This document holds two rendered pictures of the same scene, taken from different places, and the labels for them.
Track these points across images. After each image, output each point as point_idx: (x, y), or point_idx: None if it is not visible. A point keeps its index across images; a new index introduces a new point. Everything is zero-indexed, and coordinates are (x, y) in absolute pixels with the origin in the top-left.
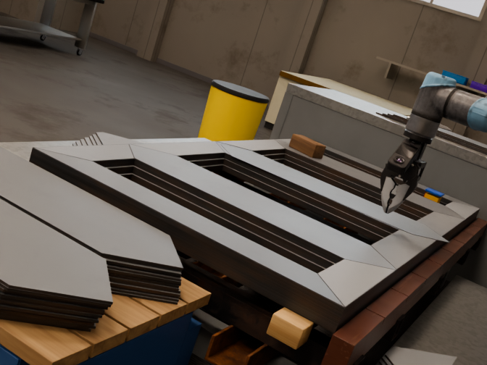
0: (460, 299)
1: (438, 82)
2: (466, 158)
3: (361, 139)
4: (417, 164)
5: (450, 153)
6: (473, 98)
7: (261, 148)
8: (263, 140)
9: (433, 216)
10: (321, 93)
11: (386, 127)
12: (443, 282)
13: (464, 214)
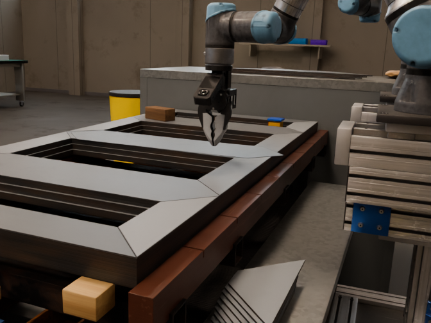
0: (314, 201)
1: (218, 10)
2: (295, 84)
3: None
4: (224, 93)
5: (281, 84)
6: (251, 13)
7: (115, 125)
8: (120, 119)
9: (272, 138)
10: (170, 69)
11: None
12: None
13: (303, 129)
